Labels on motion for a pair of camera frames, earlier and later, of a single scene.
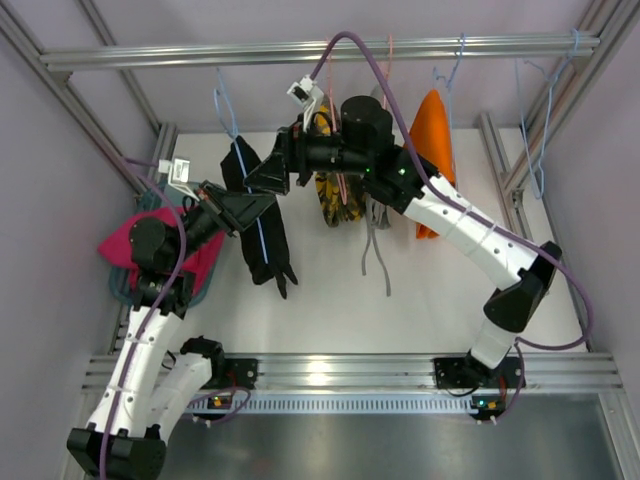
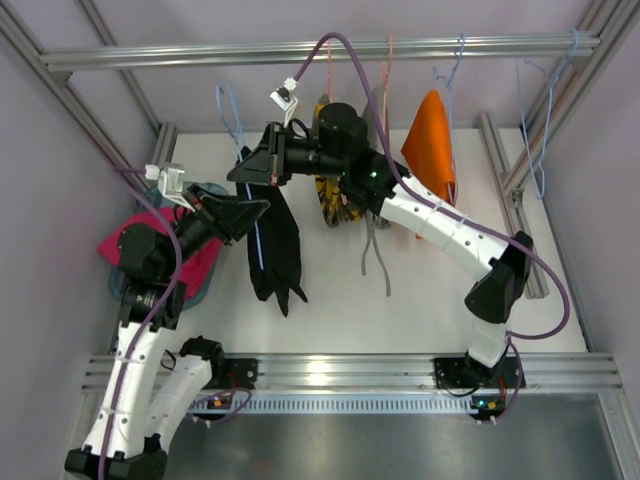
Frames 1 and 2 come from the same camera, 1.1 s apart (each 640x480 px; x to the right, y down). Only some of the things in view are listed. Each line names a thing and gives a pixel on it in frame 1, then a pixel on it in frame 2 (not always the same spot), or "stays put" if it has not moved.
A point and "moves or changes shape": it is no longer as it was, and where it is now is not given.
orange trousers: x=430 y=133 stays put
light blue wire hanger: x=552 y=80 stays put
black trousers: x=262 y=240 moves or changes shape
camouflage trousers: x=341 y=196 stays put
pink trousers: x=116 y=248 stays put
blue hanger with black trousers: x=239 y=160 moves or changes shape
